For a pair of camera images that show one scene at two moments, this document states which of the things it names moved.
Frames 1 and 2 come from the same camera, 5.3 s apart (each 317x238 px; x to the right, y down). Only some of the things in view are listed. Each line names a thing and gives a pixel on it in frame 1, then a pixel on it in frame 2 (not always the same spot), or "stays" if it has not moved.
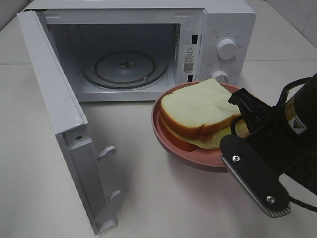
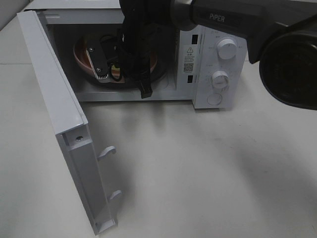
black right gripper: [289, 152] → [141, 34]
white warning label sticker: [189, 59] stays
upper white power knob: [226, 49] stays
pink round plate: [207, 159] → [83, 61]
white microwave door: [70, 124] stays
